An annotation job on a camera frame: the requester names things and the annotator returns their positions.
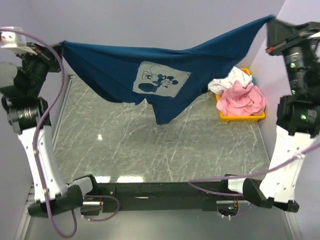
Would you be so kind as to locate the pink t shirt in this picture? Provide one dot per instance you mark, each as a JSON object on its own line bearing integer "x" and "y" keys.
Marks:
{"x": 241, "y": 101}

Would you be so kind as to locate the white t shirt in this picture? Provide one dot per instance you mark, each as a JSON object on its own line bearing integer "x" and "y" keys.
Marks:
{"x": 242, "y": 75}

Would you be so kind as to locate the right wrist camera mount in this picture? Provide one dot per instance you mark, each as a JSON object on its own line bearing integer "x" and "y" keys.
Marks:
{"x": 315, "y": 36}

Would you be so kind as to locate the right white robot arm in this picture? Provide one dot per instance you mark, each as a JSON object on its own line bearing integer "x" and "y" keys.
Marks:
{"x": 298, "y": 117}

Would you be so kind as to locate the dark blue t shirt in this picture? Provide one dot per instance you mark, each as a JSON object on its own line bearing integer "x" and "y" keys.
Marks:
{"x": 169, "y": 80}

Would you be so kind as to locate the black base beam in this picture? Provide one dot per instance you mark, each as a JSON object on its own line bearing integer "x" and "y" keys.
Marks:
{"x": 160, "y": 196}

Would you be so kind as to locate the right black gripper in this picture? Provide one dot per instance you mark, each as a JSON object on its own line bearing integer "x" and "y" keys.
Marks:
{"x": 281, "y": 36}

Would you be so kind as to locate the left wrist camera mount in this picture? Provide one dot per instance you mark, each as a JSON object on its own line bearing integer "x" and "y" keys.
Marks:
{"x": 14, "y": 41}

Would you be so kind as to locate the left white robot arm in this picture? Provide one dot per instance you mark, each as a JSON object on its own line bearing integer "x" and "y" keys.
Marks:
{"x": 28, "y": 114}

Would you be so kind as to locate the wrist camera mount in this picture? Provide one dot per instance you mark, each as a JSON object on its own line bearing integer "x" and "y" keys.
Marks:
{"x": 315, "y": 36}
{"x": 14, "y": 41}

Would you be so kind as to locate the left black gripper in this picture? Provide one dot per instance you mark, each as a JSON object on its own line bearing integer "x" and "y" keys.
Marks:
{"x": 45, "y": 56}

